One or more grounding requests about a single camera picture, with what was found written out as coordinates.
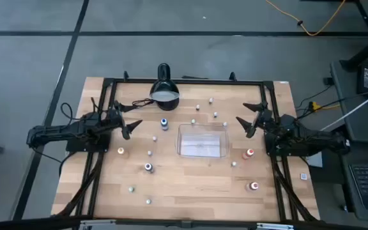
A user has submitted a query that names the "black desk leg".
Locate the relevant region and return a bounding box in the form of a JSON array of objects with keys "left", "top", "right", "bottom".
[{"left": 340, "top": 0, "right": 368, "bottom": 73}]

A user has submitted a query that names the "black gooseneck desk lamp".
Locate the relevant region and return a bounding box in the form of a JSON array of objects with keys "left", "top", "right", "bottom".
[{"left": 149, "top": 63, "right": 181, "bottom": 112}]

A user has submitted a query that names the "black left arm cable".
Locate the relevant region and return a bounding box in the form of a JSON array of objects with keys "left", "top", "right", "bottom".
[{"left": 30, "top": 102, "right": 76, "bottom": 176}]

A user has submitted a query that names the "gray side desk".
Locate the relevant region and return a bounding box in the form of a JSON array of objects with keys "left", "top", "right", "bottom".
[{"left": 329, "top": 60, "right": 368, "bottom": 144}]

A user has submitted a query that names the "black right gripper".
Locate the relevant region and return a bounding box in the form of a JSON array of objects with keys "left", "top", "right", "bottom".
[{"left": 236, "top": 102, "right": 275, "bottom": 139}]

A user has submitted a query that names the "black aluminium table frame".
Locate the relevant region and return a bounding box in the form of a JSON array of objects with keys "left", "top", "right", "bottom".
[{"left": 51, "top": 76, "right": 321, "bottom": 224}]

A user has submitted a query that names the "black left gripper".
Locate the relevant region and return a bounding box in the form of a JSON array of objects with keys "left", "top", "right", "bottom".
[{"left": 105, "top": 100, "right": 144, "bottom": 141}]

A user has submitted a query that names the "white paper sheet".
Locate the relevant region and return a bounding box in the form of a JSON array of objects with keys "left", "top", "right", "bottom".
[{"left": 307, "top": 151, "right": 324, "bottom": 169}]

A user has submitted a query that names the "white rod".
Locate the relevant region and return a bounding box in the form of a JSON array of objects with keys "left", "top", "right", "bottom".
[{"left": 319, "top": 86, "right": 368, "bottom": 132}]

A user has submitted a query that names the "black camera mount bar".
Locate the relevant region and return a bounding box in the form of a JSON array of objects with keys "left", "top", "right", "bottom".
[{"left": 0, "top": 217, "right": 368, "bottom": 230}]

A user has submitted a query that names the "clear plastic container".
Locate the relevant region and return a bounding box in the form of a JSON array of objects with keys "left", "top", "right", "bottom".
[{"left": 176, "top": 123, "right": 230, "bottom": 159}]

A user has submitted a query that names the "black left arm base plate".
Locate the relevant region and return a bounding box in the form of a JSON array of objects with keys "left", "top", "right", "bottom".
[{"left": 66, "top": 132, "right": 111, "bottom": 153}]

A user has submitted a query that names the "black lamp power cable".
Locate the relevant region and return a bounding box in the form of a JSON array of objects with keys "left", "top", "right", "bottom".
[{"left": 131, "top": 98, "right": 155, "bottom": 107}]

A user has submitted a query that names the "yellow cable plug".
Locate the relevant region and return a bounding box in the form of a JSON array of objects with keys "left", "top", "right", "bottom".
[{"left": 308, "top": 101, "right": 341, "bottom": 112}]

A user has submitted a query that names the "orange extension cable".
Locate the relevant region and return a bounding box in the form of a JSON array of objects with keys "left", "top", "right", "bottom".
[{"left": 265, "top": 0, "right": 348, "bottom": 37}]

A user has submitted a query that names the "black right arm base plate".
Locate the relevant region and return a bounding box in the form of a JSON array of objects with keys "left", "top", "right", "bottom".
[{"left": 264, "top": 130, "right": 311, "bottom": 157}]

